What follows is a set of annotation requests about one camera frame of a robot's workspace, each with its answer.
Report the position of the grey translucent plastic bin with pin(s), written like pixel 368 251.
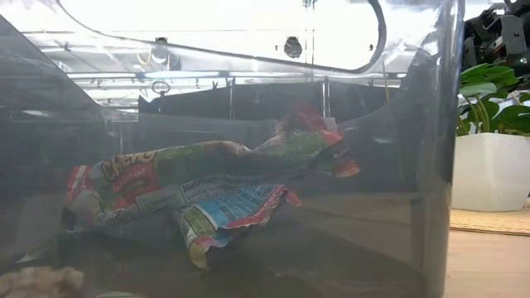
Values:
pixel 372 248

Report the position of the beige lumpy blob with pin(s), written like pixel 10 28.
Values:
pixel 37 283

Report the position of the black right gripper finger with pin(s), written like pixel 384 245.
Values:
pixel 470 45

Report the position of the red green granola bar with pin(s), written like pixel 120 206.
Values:
pixel 236 203
pixel 132 182
pixel 306 140

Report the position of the green plant in white pot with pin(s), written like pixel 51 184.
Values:
pixel 488 174

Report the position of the round wooden board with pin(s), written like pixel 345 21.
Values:
pixel 488 221

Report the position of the dark round overhead fixture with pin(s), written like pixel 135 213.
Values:
pixel 292 46

